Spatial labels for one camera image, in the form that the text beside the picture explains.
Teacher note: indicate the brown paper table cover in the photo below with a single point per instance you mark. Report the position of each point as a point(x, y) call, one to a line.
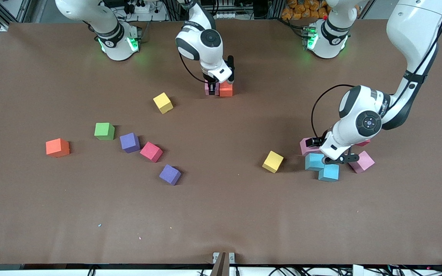
point(221, 214)

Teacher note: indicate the blue foam block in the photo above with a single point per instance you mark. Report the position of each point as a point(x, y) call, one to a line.
point(328, 173)
point(313, 163)

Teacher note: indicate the metal mount bracket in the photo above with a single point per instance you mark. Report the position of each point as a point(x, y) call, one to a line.
point(223, 262)

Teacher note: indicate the green foam block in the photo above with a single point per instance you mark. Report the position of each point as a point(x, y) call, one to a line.
point(104, 131)

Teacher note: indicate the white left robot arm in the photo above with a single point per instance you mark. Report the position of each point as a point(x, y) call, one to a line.
point(366, 122)

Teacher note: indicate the pink foam block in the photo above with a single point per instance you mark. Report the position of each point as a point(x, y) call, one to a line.
point(363, 163)
point(305, 150)
point(206, 89)

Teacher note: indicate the yellow foam block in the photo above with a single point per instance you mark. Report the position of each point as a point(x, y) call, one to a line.
point(272, 161)
point(163, 102)

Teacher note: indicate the red foam block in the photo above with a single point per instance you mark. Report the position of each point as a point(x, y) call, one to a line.
point(151, 151)
point(363, 143)

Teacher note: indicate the purple foam block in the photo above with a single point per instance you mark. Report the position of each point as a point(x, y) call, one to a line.
point(129, 142)
point(170, 174)

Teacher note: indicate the white socket strip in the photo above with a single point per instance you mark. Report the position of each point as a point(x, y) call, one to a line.
point(229, 15)

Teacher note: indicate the pile of orange objects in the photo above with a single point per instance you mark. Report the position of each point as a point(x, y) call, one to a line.
point(294, 11)

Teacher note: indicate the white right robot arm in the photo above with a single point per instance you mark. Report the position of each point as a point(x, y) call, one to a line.
point(210, 38)

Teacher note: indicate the orange foam block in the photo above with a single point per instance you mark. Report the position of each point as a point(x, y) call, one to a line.
point(226, 91)
point(57, 147)

